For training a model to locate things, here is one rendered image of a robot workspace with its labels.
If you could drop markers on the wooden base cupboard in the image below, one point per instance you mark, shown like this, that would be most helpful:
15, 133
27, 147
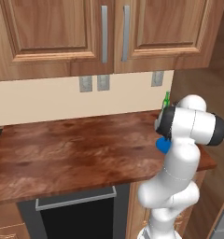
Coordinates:
138, 214
8, 222

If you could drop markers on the black dishwasher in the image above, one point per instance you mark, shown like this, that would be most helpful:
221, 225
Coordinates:
76, 217

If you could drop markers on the grey wall socket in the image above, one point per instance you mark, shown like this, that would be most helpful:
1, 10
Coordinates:
103, 82
157, 78
85, 83

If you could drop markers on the blue round object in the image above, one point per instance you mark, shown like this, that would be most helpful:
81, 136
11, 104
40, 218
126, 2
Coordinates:
162, 145

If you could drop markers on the green bottle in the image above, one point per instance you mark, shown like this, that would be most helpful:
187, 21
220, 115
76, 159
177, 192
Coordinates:
166, 100

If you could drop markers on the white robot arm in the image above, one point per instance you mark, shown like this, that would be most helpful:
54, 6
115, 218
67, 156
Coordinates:
179, 183

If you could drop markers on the wooden wall cupboard door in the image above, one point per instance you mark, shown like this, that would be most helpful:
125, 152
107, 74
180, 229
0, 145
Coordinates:
51, 34
166, 31

